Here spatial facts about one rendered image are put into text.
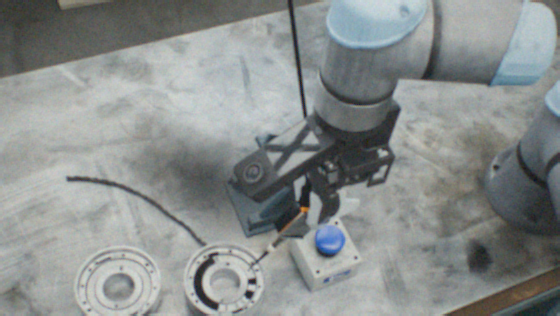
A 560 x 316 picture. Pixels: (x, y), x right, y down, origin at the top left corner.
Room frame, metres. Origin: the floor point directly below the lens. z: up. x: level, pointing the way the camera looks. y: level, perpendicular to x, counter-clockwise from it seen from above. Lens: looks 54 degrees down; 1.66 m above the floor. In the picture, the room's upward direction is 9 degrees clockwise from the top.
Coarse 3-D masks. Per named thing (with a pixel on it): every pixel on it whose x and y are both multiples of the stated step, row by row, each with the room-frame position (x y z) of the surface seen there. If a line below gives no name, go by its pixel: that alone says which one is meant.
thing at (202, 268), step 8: (208, 256) 0.42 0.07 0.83; (200, 264) 0.41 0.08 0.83; (208, 264) 0.41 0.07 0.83; (200, 272) 0.40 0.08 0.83; (200, 280) 0.39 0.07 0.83; (248, 280) 0.40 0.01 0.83; (256, 280) 0.40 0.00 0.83; (200, 288) 0.38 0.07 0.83; (200, 296) 0.37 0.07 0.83; (208, 296) 0.37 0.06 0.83; (248, 296) 0.38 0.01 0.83; (208, 304) 0.36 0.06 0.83; (216, 304) 0.36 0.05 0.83; (224, 304) 0.36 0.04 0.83; (232, 312) 0.35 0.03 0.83
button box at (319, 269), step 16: (336, 224) 0.49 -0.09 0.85; (304, 240) 0.46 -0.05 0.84; (304, 256) 0.44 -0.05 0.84; (320, 256) 0.44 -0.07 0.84; (336, 256) 0.45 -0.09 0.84; (352, 256) 0.45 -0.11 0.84; (304, 272) 0.43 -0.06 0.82; (320, 272) 0.42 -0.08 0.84; (336, 272) 0.43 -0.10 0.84; (352, 272) 0.44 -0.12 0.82; (320, 288) 0.42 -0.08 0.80
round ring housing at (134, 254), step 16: (96, 256) 0.39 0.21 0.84; (112, 256) 0.40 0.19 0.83; (128, 256) 0.40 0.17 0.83; (144, 256) 0.40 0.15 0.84; (80, 272) 0.37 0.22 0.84; (112, 272) 0.38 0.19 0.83; (128, 272) 0.38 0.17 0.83; (80, 288) 0.35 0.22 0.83; (96, 288) 0.35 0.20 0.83; (160, 288) 0.36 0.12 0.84; (80, 304) 0.33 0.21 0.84; (112, 304) 0.34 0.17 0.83; (128, 304) 0.34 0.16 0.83
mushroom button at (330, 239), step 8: (328, 224) 0.48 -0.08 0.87; (320, 232) 0.46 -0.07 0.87; (328, 232) 0.46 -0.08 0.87; (336, 232) 0.46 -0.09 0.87; (320, 240) 0.45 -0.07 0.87; (328, 240) 0.45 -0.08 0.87; (336, 240) 0.45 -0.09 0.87; (344, 240) 0.46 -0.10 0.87; (320, 248) 0.44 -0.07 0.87; (328, 248) 0.44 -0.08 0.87; (336, 248) 0.44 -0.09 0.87
